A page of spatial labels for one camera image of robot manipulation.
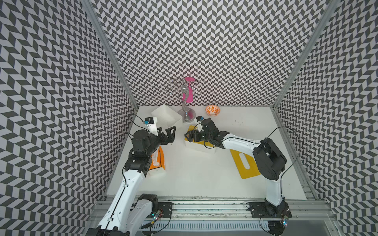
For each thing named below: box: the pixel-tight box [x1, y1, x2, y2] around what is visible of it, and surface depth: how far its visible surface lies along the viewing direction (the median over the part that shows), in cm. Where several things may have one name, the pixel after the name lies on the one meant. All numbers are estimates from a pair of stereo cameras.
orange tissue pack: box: [148, 146, 165, 171], surface depth 83 cm
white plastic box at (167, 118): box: [151, 104, 183, 130], surface depth 114 cm
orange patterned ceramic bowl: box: [205, 104, 221, 117], surface depth 117 cm
